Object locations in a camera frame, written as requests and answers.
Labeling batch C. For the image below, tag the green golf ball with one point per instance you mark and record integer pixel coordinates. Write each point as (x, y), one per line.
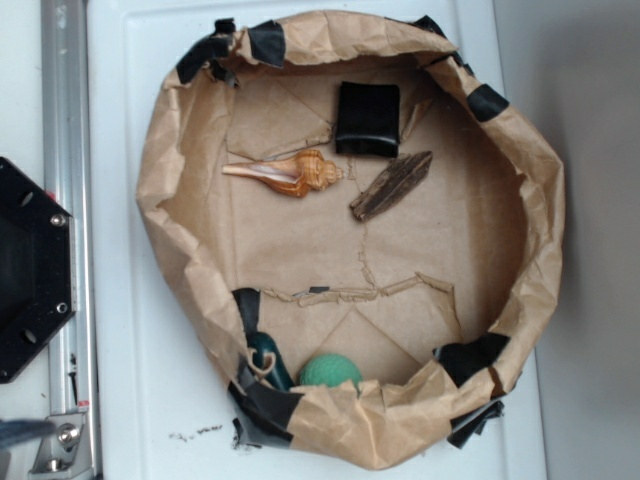
(330, 370)

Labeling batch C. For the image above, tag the dark wood bark piece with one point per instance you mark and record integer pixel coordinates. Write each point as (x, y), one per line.
(393, 184)

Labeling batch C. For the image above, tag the metal corner bracket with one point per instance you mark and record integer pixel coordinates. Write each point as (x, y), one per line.
(65, 453)

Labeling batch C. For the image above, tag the black rectangular box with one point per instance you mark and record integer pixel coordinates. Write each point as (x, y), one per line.
(368, 120)

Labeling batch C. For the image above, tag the brown paper bag basin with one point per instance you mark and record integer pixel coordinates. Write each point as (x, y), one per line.
(438, 301)

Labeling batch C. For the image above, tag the orange spiral seashell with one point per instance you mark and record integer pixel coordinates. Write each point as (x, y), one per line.
(295, 176)

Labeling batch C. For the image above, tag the aluminium extrusion rail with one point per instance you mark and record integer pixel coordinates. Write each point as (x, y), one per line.
(73, 371)

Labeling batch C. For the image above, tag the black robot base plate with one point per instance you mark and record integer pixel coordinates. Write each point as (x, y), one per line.
(36, 276)

